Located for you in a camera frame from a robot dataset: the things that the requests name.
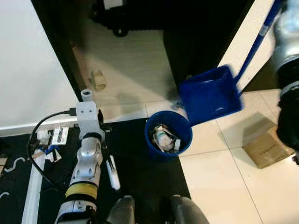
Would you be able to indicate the rubbish heap in bucket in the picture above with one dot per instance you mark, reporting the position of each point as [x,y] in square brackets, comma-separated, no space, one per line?
[166,140]

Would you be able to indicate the beige slipper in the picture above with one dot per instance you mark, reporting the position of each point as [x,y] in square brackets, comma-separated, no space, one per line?
[98,80]

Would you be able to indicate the black door frame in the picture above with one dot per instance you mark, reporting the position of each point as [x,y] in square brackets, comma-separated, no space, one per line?
[60,46]

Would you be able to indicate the black floor mat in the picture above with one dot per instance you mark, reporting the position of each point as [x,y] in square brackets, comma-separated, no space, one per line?
[145,182]

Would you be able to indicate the white printed packet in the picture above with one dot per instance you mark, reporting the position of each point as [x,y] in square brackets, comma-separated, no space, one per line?
[59,135]

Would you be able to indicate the white hand brush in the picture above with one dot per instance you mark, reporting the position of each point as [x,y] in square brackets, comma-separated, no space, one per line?
[113,175]

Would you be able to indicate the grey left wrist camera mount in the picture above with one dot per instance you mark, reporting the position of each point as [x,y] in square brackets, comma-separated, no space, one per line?
[88,119]

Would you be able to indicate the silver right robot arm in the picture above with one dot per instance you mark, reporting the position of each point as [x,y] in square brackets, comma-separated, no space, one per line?
[287,37]

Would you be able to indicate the grey robot left leg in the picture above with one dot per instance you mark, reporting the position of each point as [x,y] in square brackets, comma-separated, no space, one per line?
[121,212]

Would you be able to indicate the blue plastic bucket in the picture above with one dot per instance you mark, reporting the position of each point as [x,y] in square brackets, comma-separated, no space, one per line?
[154,147]

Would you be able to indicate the grey robot leg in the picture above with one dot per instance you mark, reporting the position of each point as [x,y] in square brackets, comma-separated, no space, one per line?
[121,212]
[189,212]

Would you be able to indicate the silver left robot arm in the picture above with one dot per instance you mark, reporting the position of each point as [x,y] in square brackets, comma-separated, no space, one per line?
[86,163]

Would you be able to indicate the wide white strip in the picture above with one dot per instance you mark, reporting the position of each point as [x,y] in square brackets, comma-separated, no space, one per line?
[32,196]

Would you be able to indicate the black wheeled cart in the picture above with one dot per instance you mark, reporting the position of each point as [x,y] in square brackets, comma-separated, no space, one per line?
[131,21]

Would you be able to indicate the grey robot right leg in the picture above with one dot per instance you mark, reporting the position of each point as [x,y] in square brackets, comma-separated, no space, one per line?
[189,212]

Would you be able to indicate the black door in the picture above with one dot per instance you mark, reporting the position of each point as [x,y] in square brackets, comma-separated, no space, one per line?
[196,37]

